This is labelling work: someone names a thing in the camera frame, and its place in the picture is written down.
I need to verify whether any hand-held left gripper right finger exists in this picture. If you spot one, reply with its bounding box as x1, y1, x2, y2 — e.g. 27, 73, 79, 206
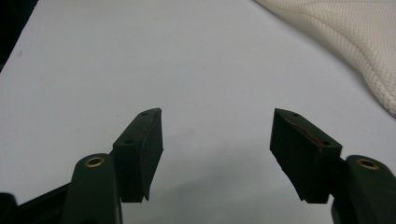
269, 107, 343, 204

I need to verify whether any cream mesh zipper bag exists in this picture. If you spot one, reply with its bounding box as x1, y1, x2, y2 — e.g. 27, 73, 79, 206
253, 0, 396, 119

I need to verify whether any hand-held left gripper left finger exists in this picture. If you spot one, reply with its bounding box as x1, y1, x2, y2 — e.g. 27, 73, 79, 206
111, 107, 164, 203

